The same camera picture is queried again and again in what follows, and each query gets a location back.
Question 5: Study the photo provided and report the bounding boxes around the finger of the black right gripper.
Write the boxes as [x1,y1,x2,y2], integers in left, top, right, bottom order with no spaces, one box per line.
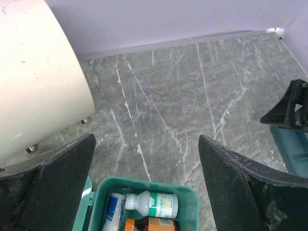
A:
[260,79,308,131]

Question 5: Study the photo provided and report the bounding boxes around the brown bottle orange cap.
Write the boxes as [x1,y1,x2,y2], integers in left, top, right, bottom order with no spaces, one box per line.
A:
[124,217,180,231]

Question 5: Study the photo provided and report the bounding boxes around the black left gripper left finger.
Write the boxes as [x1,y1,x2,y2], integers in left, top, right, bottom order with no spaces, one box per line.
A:
[0,133,96,231]

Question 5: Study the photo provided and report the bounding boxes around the cream cylindrical cabinet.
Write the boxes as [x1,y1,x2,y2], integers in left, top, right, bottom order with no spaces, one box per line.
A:
[0,0,95,159]

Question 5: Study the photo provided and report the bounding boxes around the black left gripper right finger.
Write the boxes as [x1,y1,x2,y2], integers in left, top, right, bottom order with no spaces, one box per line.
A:
[198,135,308,231]

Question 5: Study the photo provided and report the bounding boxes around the white disinfectant bottle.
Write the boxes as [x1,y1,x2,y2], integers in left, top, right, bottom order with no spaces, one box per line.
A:
[125,191,179,219]

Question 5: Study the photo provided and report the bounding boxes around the teal divided tray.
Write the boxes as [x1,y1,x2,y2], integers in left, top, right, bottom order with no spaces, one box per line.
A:
[270,126,308,178]

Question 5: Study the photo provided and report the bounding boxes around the teal medicine kit box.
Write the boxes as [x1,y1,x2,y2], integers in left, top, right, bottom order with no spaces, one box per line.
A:
[73,177,199,231]

